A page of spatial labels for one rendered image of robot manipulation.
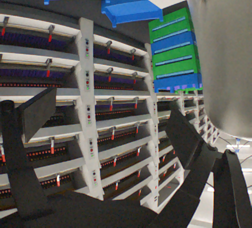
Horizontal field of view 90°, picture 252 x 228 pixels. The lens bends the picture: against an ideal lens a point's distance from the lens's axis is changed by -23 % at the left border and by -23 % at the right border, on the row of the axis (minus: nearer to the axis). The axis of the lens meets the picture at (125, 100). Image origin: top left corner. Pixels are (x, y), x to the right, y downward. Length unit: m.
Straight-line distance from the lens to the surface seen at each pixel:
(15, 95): 0.76
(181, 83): 0.91
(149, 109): 1.42
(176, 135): 0.16
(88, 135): 0.93
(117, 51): 1.26
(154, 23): 1.11
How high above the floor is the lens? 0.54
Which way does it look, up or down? 1 degrees down
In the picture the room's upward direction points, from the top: 177 degrees clockwise
